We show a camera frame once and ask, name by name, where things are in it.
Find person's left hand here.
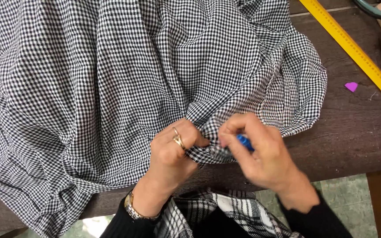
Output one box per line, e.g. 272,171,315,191
132,118,211,218

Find person's right hand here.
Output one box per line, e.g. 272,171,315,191
218,112,320,214

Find blue seam ripper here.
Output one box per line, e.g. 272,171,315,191
236,134,255,152

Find black white checked fabric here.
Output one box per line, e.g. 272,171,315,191
0,0,328,238

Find black white plaid shirt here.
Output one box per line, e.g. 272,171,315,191
153,188,307,238

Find gold silver wristwatch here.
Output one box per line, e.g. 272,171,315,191
124,191,161,221

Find yellow measuring ruler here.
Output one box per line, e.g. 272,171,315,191
298,0,381,113

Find dark green curved object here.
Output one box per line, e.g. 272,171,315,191
353,0,381,20

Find gold ring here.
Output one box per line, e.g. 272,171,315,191
172,127,187,151

